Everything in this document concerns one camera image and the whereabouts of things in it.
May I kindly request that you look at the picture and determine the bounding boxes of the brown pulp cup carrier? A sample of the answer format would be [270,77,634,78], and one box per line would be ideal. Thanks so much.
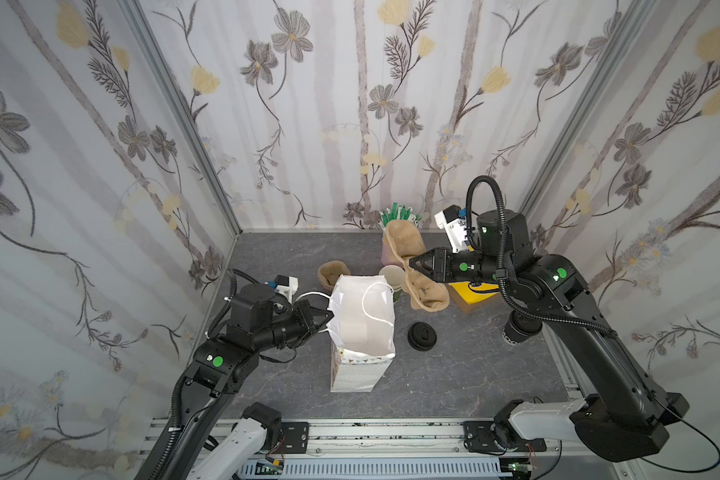
[382,219,451,313]

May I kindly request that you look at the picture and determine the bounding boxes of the white cartoon paper gift bag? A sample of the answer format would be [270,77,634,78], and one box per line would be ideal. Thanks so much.
[323,275,396,393]

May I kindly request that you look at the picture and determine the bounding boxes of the black paper coffee cup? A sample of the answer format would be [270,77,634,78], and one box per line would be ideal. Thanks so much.
[502,311,543,345]

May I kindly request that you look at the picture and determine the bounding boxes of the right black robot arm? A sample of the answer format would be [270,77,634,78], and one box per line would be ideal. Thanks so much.
[409,206,689,463]

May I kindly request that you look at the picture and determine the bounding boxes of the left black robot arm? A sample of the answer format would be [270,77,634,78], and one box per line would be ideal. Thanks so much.
[136,283,333,479]

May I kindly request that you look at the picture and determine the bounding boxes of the stacked green paper cups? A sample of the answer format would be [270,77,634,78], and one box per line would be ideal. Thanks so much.
[379,265,406,302]

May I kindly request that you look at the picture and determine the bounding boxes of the yellow napkins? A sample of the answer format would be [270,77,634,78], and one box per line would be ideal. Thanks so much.
[448,282,499,305]

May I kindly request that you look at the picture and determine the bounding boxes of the brown cardboard tray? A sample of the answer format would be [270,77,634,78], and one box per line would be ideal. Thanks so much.
[446,282,498,313]

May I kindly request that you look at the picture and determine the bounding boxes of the green white straw bundle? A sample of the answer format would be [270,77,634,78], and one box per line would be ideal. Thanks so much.
[379,203,422,228]

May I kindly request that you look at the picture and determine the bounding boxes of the stack of black lids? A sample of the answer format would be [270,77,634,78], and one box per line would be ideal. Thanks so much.
[407,322,438,352]

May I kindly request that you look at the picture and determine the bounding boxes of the aluminium mounting rail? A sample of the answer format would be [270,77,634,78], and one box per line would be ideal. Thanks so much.
[137,416,637,480]

